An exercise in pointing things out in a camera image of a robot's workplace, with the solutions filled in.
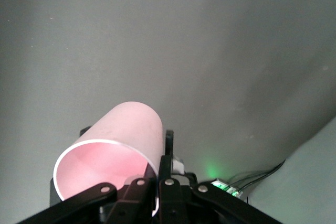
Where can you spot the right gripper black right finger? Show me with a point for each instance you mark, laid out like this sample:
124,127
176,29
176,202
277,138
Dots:
178,203

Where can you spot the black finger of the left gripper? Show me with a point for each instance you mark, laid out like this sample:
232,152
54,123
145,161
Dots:
84,130
169,142

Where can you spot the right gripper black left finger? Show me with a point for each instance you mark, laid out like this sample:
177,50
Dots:
105,200

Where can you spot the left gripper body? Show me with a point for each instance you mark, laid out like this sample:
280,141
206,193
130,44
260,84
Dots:
55,193

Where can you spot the pink plastic cup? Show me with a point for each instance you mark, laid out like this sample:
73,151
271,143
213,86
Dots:
126,129

